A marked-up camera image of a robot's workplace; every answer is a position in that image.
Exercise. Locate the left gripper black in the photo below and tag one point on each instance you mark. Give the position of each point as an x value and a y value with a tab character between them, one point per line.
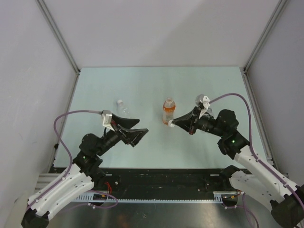
132	136

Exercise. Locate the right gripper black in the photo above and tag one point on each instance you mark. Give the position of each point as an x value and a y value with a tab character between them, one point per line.
186	122

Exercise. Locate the clear unlabelled plastic bottle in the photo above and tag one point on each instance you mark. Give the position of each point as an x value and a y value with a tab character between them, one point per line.
123	111

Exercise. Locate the orange label bottle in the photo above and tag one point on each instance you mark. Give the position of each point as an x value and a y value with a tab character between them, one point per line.
168	110

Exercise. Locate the blue label water bottle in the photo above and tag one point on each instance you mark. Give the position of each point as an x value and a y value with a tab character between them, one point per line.
210	113

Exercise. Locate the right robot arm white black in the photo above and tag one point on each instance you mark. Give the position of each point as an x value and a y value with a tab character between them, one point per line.
281	196

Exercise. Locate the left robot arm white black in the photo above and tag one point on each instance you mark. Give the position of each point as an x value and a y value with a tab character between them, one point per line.
83	172

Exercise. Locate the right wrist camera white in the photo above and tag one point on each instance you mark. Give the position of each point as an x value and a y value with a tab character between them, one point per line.
202	101

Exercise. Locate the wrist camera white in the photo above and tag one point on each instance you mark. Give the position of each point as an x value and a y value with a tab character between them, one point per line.
202	101
106	119

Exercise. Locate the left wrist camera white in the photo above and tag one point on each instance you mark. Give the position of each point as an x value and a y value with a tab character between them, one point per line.
106	119

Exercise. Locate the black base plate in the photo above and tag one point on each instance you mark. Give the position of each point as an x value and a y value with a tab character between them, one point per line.
130	182

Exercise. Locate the grey slotted cable duct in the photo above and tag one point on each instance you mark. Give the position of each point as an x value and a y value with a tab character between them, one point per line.
196	197

